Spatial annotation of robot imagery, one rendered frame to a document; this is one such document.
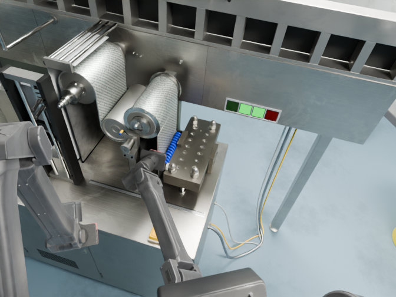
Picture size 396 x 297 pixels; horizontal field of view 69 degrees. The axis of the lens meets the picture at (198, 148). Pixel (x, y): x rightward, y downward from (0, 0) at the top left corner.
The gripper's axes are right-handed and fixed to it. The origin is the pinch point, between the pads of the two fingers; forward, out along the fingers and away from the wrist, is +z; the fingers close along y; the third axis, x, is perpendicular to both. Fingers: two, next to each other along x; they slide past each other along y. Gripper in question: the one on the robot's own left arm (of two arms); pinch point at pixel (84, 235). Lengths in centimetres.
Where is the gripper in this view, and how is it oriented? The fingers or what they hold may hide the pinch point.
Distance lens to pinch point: 108.9
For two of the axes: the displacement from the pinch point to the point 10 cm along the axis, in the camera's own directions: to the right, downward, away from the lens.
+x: 1.6, 9.6, -2.2
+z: -1.9, 2.5, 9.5
